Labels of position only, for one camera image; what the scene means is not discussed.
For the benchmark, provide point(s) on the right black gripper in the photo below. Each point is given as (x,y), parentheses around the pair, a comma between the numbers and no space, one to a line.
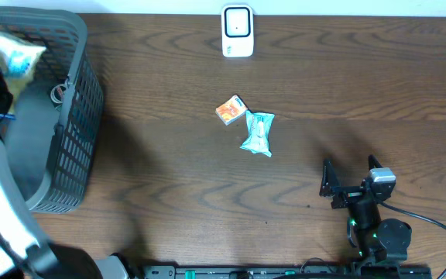
(348,194)

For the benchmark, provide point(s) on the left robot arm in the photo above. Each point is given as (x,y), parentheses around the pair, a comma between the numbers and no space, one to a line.
(26,250)

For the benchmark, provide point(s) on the cream snack bag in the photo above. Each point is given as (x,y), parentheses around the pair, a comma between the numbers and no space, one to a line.
(18,60)

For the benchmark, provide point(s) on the dark green round-logo packet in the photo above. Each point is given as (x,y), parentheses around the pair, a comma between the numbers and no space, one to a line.
(57,95)

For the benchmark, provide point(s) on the teal wet wipes packet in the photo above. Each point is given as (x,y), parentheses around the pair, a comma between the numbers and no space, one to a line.
(258,125)

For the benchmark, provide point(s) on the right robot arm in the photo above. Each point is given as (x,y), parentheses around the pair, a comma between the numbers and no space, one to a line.
(379,240)

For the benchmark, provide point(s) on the small orange box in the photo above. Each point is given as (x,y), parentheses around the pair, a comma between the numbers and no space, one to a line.
(231,110)

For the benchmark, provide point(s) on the white barcode scanner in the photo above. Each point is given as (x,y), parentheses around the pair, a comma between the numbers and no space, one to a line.
(237,31)

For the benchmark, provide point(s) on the grey plastic mesh basket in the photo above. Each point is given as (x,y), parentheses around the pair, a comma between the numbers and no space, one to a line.
(49,151)

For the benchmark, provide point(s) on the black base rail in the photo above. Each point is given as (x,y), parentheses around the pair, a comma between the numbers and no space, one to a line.
(309,271)

